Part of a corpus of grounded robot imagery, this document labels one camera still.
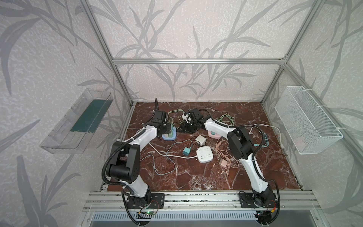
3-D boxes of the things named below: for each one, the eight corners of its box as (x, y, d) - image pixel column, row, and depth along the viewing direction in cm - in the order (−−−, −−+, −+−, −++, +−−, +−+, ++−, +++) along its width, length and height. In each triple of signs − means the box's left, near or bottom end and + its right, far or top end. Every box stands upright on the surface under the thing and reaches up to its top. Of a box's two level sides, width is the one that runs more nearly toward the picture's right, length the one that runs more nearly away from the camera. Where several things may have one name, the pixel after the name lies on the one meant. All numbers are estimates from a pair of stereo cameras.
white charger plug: (194, 140, 98) (194, 139, 96) (199, 135, 101) (199, 133, 99) (202, 146, 95) (203, 145, 93) (207, 141, 98) (207, 139, 96)
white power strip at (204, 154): (199, 164, 88) (199, 162, 86) (195, 149, 94) (195, 147, 92) (213, 161, 89) (214, 159, 87) (209, 147, 96) (210, 145, 93)
